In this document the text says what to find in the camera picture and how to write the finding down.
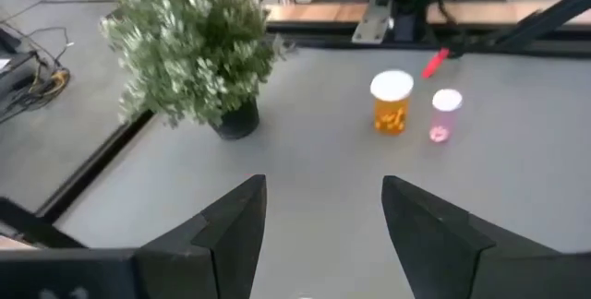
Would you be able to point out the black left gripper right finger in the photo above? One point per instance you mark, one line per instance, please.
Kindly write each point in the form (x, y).
(438, 253)

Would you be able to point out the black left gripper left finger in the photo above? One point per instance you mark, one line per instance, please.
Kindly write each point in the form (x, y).
(231, 243)

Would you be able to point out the orange pill bottle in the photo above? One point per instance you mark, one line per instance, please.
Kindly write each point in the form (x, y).
(391, 114)

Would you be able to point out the pink pill bottle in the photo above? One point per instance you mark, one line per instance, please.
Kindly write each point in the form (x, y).
(447, 99)

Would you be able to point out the red tag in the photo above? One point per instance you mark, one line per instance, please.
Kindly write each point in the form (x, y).
(434, 64)

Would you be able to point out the green potted plant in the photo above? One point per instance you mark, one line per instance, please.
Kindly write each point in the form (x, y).
(194, 50)

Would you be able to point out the silver metal bracket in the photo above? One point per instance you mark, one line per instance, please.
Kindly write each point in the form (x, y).
(371, 22)

